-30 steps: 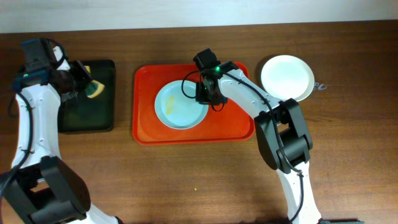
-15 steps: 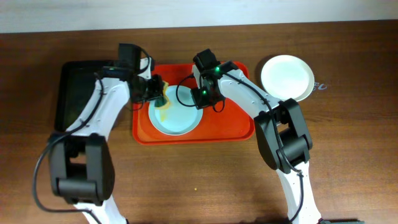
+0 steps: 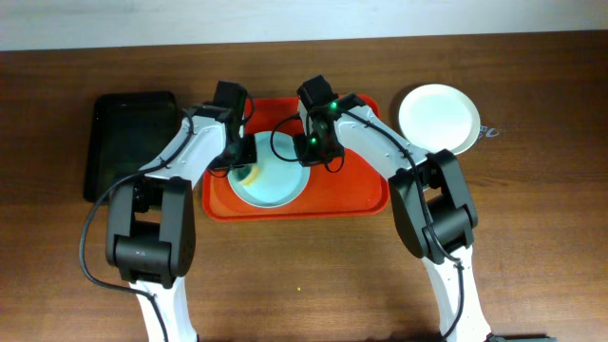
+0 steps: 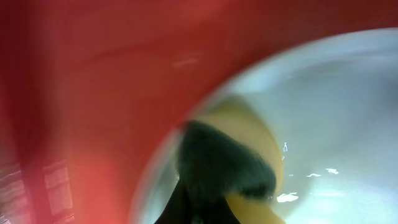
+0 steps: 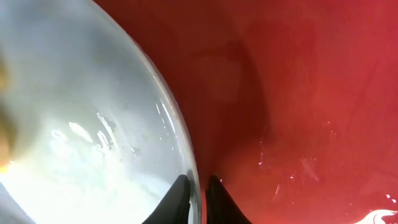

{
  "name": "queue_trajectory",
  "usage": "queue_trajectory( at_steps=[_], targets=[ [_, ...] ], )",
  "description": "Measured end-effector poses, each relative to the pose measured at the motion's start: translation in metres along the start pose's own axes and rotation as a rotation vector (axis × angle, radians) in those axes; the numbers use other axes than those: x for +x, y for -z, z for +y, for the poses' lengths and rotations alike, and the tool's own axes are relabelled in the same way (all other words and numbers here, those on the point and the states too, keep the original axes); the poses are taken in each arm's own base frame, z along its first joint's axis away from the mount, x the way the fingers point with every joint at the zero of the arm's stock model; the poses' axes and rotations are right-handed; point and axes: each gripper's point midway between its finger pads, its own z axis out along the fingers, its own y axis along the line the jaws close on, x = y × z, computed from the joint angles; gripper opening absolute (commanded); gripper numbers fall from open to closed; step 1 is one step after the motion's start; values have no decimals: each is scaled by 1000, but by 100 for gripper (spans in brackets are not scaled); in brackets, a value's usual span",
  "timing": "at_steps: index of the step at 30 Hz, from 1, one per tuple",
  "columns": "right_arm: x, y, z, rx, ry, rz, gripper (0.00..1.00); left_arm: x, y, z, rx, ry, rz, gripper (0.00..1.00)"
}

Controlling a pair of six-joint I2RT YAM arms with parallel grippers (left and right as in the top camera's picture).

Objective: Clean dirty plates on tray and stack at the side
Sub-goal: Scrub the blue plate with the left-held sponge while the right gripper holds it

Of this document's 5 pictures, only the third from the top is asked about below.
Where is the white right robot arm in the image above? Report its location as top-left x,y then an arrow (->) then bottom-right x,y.
295,93 -> 501,341

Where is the red plastic tray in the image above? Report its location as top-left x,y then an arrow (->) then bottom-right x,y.
201,96 -> 390,222

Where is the white plate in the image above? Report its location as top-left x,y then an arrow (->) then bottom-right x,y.
397,84 -> 481,155

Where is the yellow green scrub sponge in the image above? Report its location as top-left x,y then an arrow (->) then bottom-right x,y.
235,164 -> 260,187

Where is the black plastic tray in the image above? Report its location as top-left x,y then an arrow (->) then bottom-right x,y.
83,91 -> 180,202

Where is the light blue plate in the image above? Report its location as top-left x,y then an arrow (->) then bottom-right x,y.
228,131 -> 311,208

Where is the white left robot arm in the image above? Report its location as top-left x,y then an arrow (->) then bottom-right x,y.
105,100 -> 255,341

